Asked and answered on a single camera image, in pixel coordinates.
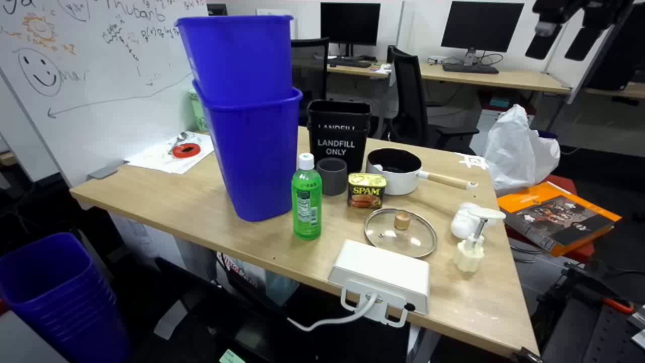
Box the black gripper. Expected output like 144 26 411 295
524 0 634 62

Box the yellow labelled meat can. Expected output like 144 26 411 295
344 171 388 211

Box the glass pot lid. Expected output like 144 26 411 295
360 206 439 260

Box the wooden office desk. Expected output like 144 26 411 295
327 58 645 102

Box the black computer monitor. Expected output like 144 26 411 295
439 0 526 68
590 18 645 93
319 0 383 58

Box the black keyboard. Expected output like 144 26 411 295
328 55 374 71
440 60 501 77

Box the white plastic bag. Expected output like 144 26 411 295
468 102 562 197

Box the orange book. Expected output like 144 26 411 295
496 179 623 258

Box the white round object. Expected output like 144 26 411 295
448 199 481 243

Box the white pump soap dispenser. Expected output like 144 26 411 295
454 206 507 276

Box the black landfill bin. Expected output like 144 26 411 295
306 99 372 174

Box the black mesh office chair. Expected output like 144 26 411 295
290 36 330 127

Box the grey cup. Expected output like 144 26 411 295
314 156 350 197

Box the black stand with orange part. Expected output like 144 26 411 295
529 260 645 363

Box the green bottle white cap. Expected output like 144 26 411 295
290 152 325 243

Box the blue plastic waste bin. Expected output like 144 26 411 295
175 15 295 106
192 79 303 223

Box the pale green bottle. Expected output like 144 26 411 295
182 88 210 136

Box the red tape roll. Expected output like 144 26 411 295
169 141 203 161

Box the white paper sheet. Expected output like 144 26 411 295
124 131 215 178

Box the whiteboard with writing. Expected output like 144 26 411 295
0 0 220 189

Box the grey whiteboard eraser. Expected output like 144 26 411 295
86 157 130 181

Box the stack of blue bins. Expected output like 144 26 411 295
0 230 132 363

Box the white pot wooden handle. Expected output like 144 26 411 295
365 148 480 197

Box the white box with handles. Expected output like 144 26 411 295
327 239 431 330

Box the white cable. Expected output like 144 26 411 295
285 290 378 335

